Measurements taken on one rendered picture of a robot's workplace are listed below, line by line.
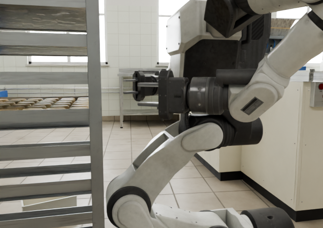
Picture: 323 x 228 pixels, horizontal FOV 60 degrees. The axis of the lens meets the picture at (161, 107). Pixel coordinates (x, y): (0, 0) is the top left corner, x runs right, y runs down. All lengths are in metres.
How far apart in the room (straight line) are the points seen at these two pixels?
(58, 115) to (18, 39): 0.20
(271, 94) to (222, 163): 1.81
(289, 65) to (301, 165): 1.28
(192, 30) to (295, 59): 0.36
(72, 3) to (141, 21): 4.63
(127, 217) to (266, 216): 0.54
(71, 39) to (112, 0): 4.71
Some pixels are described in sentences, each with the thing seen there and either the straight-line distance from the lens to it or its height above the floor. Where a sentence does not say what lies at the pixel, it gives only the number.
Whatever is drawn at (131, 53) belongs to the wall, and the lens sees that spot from 5.26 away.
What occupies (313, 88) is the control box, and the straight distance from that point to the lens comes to 1.74.
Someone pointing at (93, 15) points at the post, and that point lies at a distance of 0.69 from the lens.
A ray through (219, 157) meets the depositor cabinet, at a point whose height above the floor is 0.21.
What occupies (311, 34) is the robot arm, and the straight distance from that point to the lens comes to 0.56.
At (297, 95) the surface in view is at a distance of 1.77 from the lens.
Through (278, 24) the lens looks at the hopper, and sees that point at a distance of 2.53.
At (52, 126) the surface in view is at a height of 0.68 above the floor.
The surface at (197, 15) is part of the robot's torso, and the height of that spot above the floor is 1.05.
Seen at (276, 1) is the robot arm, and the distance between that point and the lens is 0.65.
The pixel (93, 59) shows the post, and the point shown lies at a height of 0.91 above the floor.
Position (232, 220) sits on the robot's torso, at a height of 0.32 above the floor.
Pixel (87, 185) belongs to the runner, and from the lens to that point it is 0.76.
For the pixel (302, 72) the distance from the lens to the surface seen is 1.75.
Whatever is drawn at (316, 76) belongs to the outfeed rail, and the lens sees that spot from 2.12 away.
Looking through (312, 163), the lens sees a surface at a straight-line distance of 1.86.
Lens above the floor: 0.88
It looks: 7 degrees down
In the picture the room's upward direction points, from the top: straight up
